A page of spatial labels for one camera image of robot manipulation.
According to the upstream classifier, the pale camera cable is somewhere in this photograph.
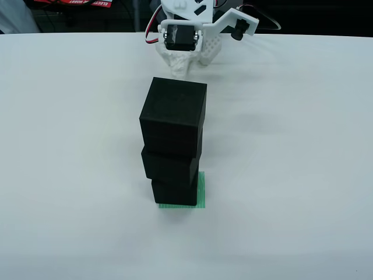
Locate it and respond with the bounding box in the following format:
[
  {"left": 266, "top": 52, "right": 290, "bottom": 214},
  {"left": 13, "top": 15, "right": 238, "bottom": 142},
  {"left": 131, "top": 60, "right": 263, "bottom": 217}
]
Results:
[{"left": 235, "top": 4, "right": 282, "bottom": 31}]

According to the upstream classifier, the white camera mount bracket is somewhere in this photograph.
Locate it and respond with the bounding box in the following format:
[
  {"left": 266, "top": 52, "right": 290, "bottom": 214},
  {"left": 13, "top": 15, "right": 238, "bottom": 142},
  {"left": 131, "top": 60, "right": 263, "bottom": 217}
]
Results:
[{"left": 203, "top": 8, "right": 259, "bottom": 37}]

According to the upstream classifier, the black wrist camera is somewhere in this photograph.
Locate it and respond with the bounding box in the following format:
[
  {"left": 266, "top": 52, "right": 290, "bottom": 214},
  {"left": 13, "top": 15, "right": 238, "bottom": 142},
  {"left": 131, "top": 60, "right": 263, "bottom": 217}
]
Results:
[{"left": 230, "top": 17, "right": 251, "bottom": 41}]

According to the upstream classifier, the red white black servo cable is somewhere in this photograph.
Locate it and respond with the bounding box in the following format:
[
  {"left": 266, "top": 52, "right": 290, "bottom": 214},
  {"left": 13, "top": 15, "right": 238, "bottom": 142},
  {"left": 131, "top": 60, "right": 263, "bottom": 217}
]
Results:
[{"left": 145, "top": 5, "right": 164, "bottom": 45}]

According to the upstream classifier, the pale plastic cover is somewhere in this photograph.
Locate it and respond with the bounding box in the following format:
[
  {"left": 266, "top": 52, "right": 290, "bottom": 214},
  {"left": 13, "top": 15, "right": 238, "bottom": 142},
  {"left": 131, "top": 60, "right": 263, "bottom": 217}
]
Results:
[{"left": 0, "top": 0, "right": 40, "bottom": 35}]

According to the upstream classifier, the red printed package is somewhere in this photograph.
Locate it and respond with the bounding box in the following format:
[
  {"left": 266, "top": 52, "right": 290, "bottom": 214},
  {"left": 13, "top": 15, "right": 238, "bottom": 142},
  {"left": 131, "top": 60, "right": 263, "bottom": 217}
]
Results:
[{"left": 34, "top": 0, "right": 113, "bottom": 8}]

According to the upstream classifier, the black cube with scuff mark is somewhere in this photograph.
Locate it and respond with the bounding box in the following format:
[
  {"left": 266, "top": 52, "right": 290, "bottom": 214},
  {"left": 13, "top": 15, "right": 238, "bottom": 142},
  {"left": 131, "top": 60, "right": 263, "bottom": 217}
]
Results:
[{"left": 151, "top": 178, "right": 199, "bottom": 207}]

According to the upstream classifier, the white perforated block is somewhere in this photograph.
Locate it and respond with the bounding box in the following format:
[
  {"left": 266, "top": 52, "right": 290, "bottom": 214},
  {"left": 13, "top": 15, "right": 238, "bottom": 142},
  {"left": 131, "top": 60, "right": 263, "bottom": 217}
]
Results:
[{"left": 198, "top": 34, "right": 222, "bottom": 67}]

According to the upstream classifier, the green striped square marker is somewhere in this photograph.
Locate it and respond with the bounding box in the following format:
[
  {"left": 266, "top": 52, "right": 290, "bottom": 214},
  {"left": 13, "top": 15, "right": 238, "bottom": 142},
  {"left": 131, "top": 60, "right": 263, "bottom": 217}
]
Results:
[{"left": 158, "top": 171, "right": 206, "bottom": 209}]

